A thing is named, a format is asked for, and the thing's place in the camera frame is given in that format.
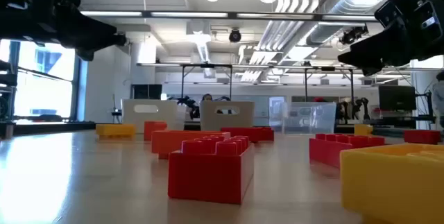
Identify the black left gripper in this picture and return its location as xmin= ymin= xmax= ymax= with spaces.
xmin=20 ymin=0 xmax=119 ymax=62

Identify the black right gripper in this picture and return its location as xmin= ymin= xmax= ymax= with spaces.
xmin=338 ymin=0 xmax=444 ymax=77

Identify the yellow small toy brick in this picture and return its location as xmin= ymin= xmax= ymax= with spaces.
xmin=354 ymin=123 xmax=374 ymax=137

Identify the red toy brick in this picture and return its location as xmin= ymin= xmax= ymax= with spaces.
xmin=404 ymin=129 xmax=441 ymax=145
xmin=168 ymin=135 xmax=255 ymax=205
xmin=309 ymin=132 xmax=386 ymax=169
xmin=221 ymin=126 xmax=275 ymax=144

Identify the yellow long toy brick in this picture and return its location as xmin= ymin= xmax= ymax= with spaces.
xmin=96 ymin=123 xmax=136 ymax=139
xmin=339 ymin=143 xmax=444 ymax=224

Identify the orange small toy brick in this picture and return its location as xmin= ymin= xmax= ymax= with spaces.
xmin=144 ymin=121 xmax=168 ymax=141

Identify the orange long toy brick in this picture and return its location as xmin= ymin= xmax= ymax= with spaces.
xmin=151 ymin=130 xmax=232 ymax=160

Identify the black ceiling spotlight cluster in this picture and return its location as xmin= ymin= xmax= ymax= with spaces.
xmin=338 ymin=24 xmax=369 ymax=46

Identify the black overhead light bar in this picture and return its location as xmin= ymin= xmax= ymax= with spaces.
xmin=79 ymin=10 xmax=377 ymax=22

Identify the large bright window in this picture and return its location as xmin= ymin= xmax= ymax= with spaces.
xmin=0 ymin=39 xmax=81 ymax=123

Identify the clear plastic bin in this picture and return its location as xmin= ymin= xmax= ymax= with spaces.
xmin=269 ymin=101 xmax=337 ymax=135

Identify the white plastic bin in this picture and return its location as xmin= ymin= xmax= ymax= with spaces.
xmin=121 ymin=98 xmax=187 ymax=134

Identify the grey plastic bin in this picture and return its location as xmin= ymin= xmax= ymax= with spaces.
xmin=199 ymin=100 xmax=255 ymax=132

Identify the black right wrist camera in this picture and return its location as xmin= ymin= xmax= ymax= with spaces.
xmin=375 ymin=0 xmax=398 ymax=28

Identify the black metal table frame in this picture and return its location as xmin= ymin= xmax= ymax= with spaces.
xmin=0 ymin=120 xmax=417 ymax=139

